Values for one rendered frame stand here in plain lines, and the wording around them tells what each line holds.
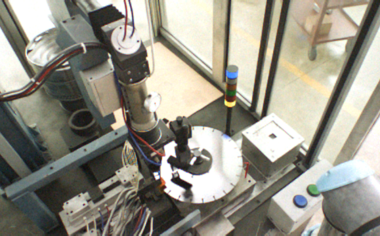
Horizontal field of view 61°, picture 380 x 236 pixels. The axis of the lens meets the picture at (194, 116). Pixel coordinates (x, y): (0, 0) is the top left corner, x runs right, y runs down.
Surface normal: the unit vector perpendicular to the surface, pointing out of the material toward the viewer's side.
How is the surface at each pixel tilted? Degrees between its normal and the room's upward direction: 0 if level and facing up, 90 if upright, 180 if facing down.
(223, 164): 0
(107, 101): 90
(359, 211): 44
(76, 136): 0
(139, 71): 90
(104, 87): 90
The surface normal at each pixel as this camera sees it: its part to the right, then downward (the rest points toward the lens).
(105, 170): -0.04, -0.65
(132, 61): 0.58, 0.61
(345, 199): -0.79, -0.18
